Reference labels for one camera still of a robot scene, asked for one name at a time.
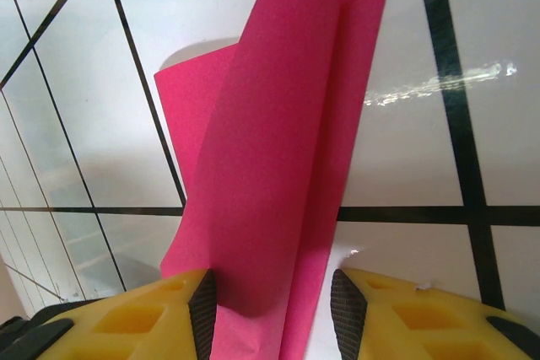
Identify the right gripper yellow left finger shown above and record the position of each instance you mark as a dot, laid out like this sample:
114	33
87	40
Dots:
139	322

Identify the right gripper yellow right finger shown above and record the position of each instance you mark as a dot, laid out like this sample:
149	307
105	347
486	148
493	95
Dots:
422	326

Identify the pink paper sheet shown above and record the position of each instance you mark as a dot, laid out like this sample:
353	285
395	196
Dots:
274	124

